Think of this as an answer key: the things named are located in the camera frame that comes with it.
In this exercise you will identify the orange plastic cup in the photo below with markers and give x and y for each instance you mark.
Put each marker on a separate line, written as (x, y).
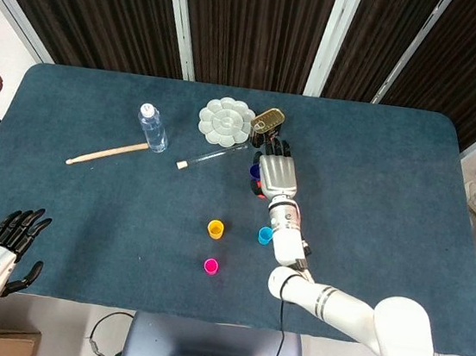
(258, 185)

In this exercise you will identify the glass test tube white stopper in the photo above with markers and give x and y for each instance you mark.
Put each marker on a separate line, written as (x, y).
(182, 165)

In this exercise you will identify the pink plastic cup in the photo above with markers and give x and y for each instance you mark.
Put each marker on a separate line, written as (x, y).
(211, 266)

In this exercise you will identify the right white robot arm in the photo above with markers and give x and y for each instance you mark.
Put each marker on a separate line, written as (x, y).
(287, 236)

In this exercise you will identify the teal table cloth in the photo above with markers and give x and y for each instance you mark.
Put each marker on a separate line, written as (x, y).
(86, 211)

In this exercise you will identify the clear plastic water bottle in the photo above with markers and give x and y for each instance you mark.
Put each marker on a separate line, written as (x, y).
(152, 130)

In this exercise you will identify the gold black luncheon meat can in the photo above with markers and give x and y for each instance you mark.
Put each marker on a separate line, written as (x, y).
(266, 121)

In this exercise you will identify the wooden drumstick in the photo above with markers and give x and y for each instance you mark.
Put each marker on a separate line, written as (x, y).
(106, 153)

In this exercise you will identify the yellow plastic cup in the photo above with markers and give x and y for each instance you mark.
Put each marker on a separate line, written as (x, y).
(216, 228)

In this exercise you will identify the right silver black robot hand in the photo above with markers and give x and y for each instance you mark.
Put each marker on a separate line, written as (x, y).
(279, 174)

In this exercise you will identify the grey blue robot torso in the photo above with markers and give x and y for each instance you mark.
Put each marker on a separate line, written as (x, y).
(208, 348)

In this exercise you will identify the blue plastic cup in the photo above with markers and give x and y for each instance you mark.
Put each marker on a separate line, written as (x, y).
(264, 235)

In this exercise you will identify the white flower paint palette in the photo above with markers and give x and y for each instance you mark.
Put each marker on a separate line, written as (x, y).
(225, 120)

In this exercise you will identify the purple plastic cup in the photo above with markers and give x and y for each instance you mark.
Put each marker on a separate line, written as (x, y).
(255, 171)

